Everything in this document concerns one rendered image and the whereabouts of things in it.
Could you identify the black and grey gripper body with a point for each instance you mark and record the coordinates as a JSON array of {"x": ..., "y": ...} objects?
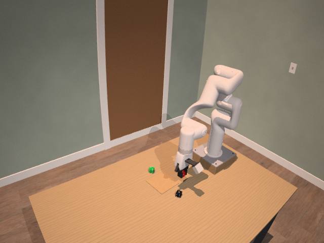
[{"x": 180, "y": 159}]

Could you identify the tan flat mat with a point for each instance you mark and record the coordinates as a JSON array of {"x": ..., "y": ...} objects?
[{"x": 162, "y": 182}]

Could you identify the black die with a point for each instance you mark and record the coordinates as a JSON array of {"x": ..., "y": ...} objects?
[{"x": 178, "y": 193}]

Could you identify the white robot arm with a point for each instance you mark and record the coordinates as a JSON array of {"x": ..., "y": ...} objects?
[{"x": 218, "y": 89}]

